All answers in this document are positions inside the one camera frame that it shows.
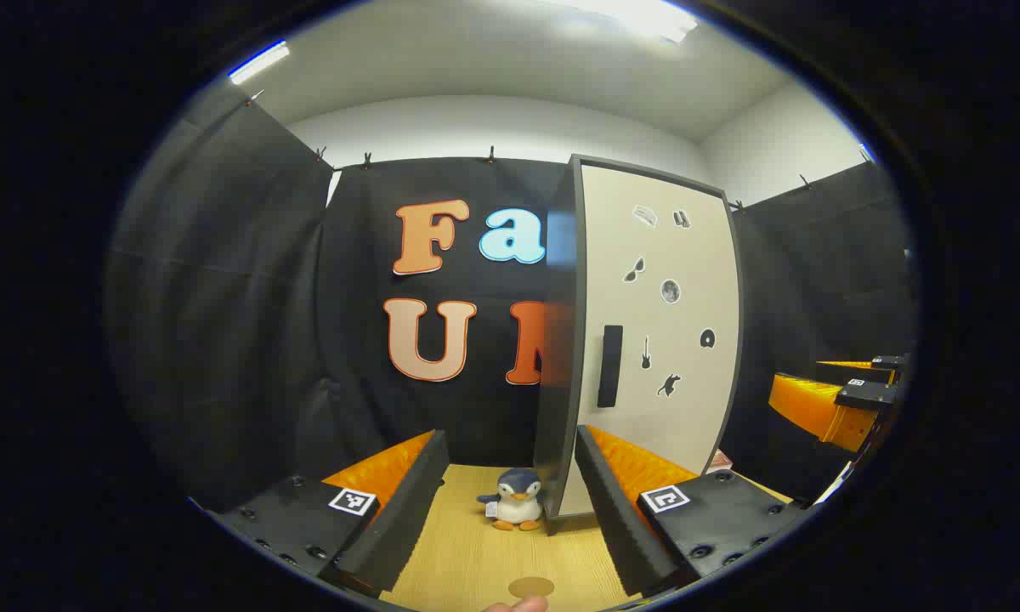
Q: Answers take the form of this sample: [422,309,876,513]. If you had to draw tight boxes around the black door handle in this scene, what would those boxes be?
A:
[598,325,624,409]

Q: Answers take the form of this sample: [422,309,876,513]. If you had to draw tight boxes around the grey cabinet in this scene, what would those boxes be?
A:
[534,154,745,520]

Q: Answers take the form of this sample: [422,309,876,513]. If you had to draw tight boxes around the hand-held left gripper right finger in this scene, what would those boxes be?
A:
[575,424,813,598]

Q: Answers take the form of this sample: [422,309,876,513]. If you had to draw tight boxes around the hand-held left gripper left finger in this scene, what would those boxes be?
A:
[208,429,450,596]

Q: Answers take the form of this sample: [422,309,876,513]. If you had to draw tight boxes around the penguin plush toy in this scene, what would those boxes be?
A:
[477,467,547,532]

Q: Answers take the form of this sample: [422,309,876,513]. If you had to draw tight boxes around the black backdrop cloth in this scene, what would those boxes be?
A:
[106,81,919,515]

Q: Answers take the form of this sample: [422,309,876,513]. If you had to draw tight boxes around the long ceiling light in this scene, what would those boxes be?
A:
[552,0,700,43]
[228,40,291,85]

